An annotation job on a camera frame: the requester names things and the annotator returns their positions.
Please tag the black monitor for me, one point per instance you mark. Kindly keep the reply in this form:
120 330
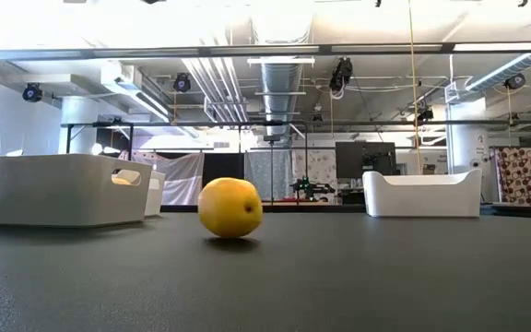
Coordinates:
364 159

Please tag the silver ventilation duct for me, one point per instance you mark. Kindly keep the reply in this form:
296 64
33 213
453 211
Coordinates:
281 87

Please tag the black backdrop panel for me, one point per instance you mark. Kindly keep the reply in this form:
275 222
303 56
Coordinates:
221 166

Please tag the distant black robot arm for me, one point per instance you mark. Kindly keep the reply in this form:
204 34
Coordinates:
311 188

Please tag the round yellow fruit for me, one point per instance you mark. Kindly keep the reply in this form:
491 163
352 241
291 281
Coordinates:
228 207

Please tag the white draped sheet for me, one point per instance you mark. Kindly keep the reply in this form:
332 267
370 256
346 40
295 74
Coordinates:
182 175

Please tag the cream floral curtain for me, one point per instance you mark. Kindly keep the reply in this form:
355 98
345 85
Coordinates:
316 166

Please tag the white ceiling pipes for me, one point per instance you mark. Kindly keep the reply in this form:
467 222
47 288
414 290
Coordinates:
219 87

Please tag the white plastic basket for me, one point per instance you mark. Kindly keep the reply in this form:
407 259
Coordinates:
39 193
157 203
422 198

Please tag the round black ceiling reel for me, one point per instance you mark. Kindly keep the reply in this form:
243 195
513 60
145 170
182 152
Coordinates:
182 83
515 81
32 92

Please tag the overhead rig beam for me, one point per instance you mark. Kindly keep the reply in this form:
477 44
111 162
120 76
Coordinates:
325 48

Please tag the white ceiling air unit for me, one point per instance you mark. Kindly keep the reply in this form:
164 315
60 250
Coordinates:
127 83

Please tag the white round column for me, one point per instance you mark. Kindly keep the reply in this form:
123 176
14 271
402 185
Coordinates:
468 138

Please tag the distant black metal frame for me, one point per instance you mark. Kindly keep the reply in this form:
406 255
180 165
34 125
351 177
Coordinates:
201 124

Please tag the brown polka dot curtain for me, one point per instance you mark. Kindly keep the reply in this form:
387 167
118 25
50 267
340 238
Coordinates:
519 170

